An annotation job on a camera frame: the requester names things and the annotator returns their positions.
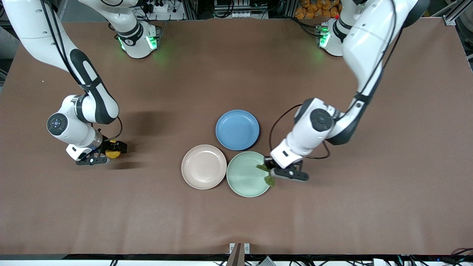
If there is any green plate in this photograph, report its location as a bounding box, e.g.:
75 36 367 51
226 151 273 198

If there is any blue plate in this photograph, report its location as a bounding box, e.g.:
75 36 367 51
215 109 260 151

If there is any white power strip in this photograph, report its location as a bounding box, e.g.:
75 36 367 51
142 0 185 21

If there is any brown table cover sheet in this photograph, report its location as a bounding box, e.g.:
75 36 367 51
0 18 473 255

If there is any aluminium frame profile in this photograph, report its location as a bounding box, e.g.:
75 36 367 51
431 0 473 26

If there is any green lettuce leaf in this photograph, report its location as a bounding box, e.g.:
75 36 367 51
256 163 276 187

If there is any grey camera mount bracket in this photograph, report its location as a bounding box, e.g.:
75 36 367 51
229 243 250 266

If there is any black base cable bundle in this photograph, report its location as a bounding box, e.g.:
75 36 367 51
294 17 322 37

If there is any pink plate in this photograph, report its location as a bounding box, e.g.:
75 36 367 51
181 144 227 190

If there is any yellow lemon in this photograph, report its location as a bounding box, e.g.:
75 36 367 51
105 140 122 159

